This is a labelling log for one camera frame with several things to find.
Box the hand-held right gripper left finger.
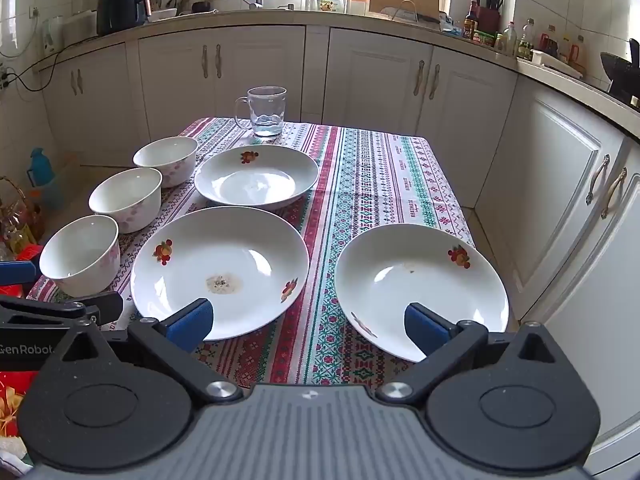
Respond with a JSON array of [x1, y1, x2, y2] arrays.
[[47, 298, 246, 403]]

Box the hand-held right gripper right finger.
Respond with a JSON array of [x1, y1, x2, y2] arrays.
[[376, 302, 568, 403]]

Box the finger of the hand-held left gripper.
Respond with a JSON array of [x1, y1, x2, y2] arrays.
[[0, 261, 42, 287], [0, 291, 124, 328]]

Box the white fruit print plate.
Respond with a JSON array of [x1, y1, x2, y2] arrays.
[[334, 223, 510, 364], [194, 144, 320, 211], [130, 206, 310, 342]]

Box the white pink floral bowl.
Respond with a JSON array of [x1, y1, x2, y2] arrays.
[[39, 214, 121, 299], [133, 136, 199, 189], [88, 167, 164, 234]]

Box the red printed bag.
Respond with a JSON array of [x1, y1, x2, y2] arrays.
[[0, 370, 40, 441]]

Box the teal thermos flask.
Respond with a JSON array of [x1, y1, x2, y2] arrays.
[[26, 147, 57, 211]]

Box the patterned red green tablecloth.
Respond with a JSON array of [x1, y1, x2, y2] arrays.
[[25, 117, 477, 392]]

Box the clear glass mug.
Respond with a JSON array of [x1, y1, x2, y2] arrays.
[[234, 86, 288, 140]]

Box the white electric kettle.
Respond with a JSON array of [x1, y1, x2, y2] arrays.
[[42, 15, 66, 54]]

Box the white countertop appliance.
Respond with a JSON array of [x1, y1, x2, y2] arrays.
[[62, 10, 99, 47]]

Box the white kitchen cabinets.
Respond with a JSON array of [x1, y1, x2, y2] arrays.
[[37, 22, 640, 466]]

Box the black electric kettle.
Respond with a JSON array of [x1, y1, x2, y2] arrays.
[[96, 0, 147, 37]]

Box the white plastic tray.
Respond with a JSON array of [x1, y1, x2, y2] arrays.
[[531, 49, 585, 80]]

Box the clear seasoning bottle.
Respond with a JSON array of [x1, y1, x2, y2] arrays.
[[517, 18, 536, 61]]

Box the dark sauce bottle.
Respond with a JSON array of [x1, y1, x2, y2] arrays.
[[463, 1, 479, 41]]

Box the dark capped condiment bottle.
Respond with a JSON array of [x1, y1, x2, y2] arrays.
[[540, 24, 559, 58]]

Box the beige kitchen countertop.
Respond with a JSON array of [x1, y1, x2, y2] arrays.
[[37, 5, 640, 111]]

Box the red knife block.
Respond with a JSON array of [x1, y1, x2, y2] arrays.
[[474, 0, 504, 34]]

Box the black wok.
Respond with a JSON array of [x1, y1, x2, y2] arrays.
[[600, 39, 640, 106]]

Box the black power cable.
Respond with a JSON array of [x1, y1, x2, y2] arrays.
[[5, 45, 67, 94]]

